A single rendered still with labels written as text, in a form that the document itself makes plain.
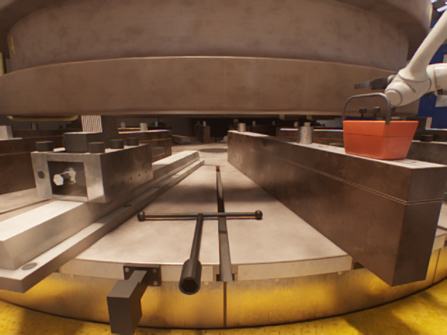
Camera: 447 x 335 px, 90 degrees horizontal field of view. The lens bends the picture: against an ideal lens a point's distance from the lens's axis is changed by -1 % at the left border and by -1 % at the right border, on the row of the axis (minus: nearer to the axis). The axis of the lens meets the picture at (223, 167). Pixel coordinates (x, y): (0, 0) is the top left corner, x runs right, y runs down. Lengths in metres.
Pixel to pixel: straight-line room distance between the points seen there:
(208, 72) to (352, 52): 1.01
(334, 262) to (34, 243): 1.07
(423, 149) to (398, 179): 1.16
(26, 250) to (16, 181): 1.24
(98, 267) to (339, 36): 1.79
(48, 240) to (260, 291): 0.80
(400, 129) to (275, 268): 0.62
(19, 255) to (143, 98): 0.86
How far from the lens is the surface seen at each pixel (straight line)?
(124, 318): 0.83
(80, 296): 1.20
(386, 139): 0.88
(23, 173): 2.20
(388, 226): 0.88
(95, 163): 1.08
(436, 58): 6.41
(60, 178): 1.23
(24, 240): 1.00
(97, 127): 1.29
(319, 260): 0.99
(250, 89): 1.29
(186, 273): 0.77
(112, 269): 1.00
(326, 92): 1.49
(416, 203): 0.85
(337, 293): 1.17
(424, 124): 2.09
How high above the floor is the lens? 0.81
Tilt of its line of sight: 12 degrees down
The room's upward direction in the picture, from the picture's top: straight up
